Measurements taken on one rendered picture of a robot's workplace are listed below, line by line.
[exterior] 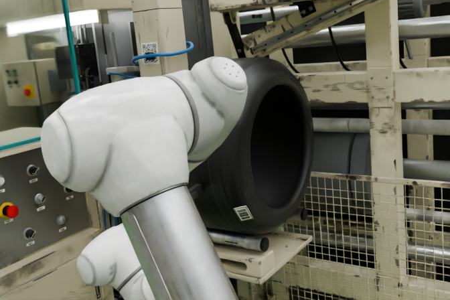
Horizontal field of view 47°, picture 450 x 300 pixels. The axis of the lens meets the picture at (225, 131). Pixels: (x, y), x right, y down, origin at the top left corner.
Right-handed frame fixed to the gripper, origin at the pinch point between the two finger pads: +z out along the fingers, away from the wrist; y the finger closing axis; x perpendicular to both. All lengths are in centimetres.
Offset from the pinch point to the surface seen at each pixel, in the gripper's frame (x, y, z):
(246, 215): 10.6, -10.7, 9.0
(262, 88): -23.1, -12.3, 27.0
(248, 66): -29.7, -7.8, 28.0
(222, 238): 22.7, 3.5, 13.4
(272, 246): 35.9, -2.4, 32.6
